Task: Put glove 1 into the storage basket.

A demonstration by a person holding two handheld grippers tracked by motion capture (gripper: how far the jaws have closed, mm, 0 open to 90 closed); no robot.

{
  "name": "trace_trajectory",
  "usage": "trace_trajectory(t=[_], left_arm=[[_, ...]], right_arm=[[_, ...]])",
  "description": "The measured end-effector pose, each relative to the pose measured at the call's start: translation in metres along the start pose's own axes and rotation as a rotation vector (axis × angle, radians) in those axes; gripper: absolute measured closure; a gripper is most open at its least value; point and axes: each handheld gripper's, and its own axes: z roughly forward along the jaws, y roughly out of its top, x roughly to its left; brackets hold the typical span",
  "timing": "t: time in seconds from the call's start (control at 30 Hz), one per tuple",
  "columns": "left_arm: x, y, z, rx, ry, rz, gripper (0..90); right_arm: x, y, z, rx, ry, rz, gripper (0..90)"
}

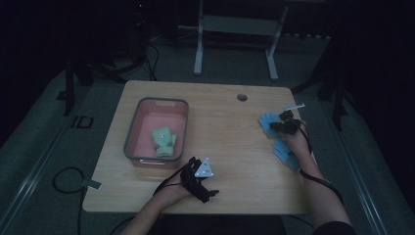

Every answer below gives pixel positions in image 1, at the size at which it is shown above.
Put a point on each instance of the person's right hand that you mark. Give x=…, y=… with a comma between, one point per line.
x=300, y=145

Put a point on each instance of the person's left hand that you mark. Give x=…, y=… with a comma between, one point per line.
x=174, y=193

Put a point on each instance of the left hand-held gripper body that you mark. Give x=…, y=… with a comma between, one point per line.
x=197, y=182

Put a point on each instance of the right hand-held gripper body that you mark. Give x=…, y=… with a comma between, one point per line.
x=291, y=125

